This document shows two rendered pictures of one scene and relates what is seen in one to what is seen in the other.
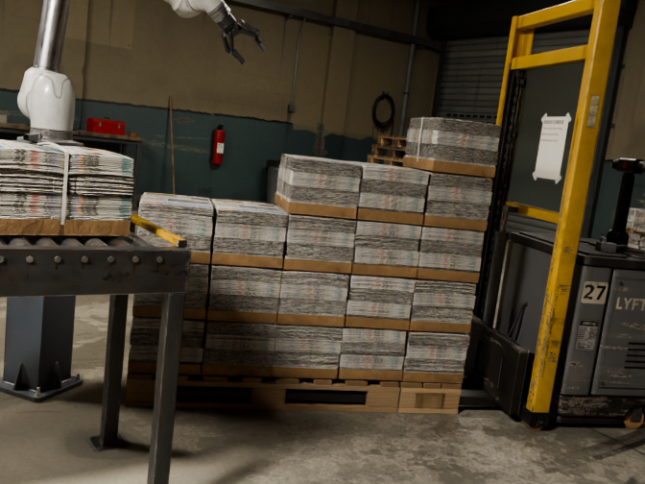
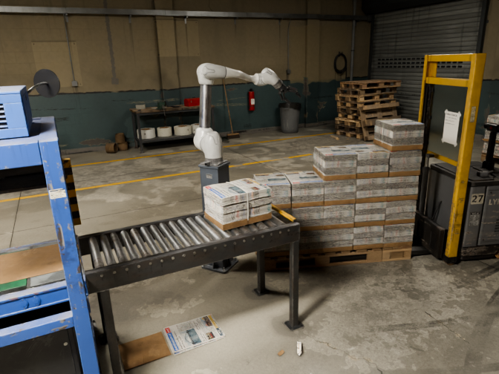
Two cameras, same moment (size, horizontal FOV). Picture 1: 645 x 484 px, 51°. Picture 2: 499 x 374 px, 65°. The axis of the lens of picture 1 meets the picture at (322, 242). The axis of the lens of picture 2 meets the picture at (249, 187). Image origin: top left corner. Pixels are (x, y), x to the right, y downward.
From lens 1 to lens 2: 99 cm
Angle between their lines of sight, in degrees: 12
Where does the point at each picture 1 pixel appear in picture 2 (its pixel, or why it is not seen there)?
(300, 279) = (332, 209)
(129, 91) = not seen: hidden behind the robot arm
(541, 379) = (452, 242)
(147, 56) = (208, 58)
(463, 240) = (408, 180)
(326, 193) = (341, 169)
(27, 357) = not seen: hidden behind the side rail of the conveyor
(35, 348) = not seen: hidden behind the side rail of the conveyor
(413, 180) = (382, 156)
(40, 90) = (209, 142)
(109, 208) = (263, 209)
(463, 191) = (407, 158)
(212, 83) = (243, 65)
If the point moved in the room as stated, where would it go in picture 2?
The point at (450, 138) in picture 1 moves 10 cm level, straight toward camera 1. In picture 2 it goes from (399, 133) to (399, 136)
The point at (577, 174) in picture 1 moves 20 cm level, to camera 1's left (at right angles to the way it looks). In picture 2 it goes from (465, 145) to (440, 145)
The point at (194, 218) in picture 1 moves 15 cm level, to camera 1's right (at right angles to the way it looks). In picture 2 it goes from (282, 189) to (300, 189)
